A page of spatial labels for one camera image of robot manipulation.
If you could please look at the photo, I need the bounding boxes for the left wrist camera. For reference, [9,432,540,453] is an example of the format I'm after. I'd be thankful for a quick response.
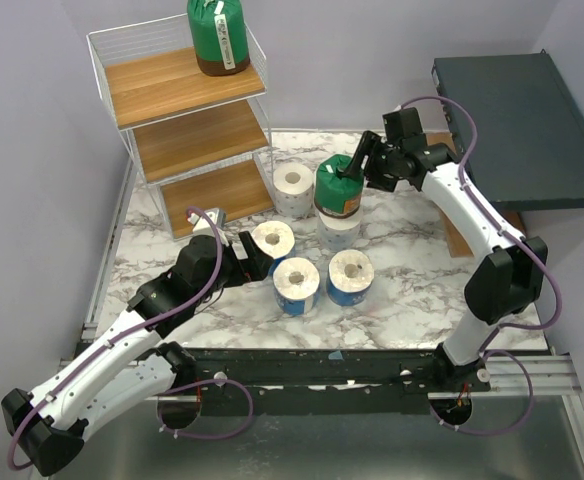
[187,207,226,236]

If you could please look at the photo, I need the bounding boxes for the aluminium extrusion rail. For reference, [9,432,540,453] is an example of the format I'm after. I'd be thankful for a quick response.
[59,164,584,401]

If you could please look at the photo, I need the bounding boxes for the blue wrapped roll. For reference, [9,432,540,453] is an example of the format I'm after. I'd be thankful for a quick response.
[326,249,375,307]
[272,257,320,316]
[251,220,296,276]

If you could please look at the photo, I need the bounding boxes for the dark teal metal box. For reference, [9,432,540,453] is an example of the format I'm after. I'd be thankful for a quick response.
[432,52,584,212]

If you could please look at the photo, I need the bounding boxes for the blue wrapped roll left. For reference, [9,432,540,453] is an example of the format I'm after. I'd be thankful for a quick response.
[251,220,296,276]

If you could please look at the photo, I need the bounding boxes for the blue wrapped roll right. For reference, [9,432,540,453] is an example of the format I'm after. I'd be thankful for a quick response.
[326,249,375,307]

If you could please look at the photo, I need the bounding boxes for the blue wrapped roll centre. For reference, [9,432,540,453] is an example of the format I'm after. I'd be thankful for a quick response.
[272,257,320,316]

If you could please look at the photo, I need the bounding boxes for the white patterned roll blue dots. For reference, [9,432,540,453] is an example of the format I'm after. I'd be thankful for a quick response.
[316,208,363,251]

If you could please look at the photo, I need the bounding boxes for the white wire wooden shelf unit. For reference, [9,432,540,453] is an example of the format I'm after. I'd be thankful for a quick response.
[86,14,274,239]

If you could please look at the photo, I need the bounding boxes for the black mounting rail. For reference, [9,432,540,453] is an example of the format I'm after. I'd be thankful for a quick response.
[136,347,493,419]

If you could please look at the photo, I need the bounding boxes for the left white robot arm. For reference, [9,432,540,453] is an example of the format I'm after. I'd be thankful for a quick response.
[1,231,273,476]

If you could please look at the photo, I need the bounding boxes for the wooden board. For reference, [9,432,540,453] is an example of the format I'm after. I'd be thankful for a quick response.
[426,132,526,258]

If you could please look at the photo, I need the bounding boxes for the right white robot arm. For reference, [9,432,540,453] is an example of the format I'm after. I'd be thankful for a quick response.
[335,108,548,392]

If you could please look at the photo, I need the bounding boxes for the white patterned roll back left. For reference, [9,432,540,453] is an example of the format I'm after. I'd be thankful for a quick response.
[273,162,314,218]

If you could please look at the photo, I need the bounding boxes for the green roll orange label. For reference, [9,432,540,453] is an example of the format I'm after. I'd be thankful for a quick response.
[314,154,364,218]

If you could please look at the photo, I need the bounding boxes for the green roll white label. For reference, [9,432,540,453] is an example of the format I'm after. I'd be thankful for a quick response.
[187,0,250,76]

